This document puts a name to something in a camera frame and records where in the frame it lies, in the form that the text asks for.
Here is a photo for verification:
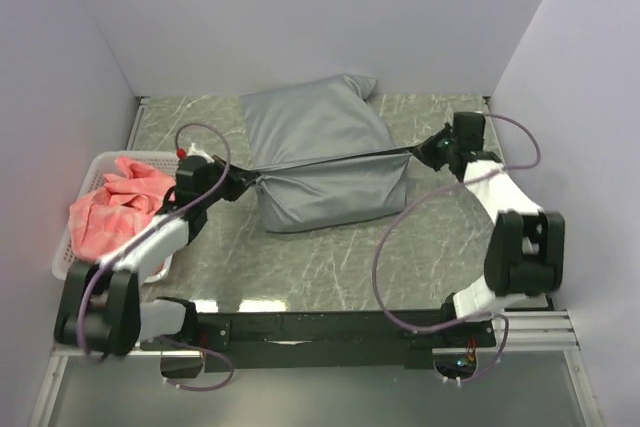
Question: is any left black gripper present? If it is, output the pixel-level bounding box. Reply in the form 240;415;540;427
198;154;260;208

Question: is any grey pillowcase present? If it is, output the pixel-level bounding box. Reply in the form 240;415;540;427
240;74;411;233

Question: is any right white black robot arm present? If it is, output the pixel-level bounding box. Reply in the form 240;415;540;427
412;112;565;346

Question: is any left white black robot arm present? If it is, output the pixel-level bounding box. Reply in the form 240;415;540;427
54;155;259;357

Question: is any pink crumpled cloth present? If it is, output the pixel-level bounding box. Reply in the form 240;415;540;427
68;156;175;261

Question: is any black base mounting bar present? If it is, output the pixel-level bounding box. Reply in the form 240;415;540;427
143;311;497;373

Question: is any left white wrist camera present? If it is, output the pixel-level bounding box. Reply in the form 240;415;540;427
176;143;214;163

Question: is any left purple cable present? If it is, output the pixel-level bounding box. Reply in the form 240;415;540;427
77;122;236;393

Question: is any purple cable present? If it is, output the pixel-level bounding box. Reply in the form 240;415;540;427
372;114;544;386
77;122;236;393

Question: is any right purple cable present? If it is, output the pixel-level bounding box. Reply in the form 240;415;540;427
372;114;544;386

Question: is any aluminium frame rail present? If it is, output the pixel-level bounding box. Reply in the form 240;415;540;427
51;311;580;357

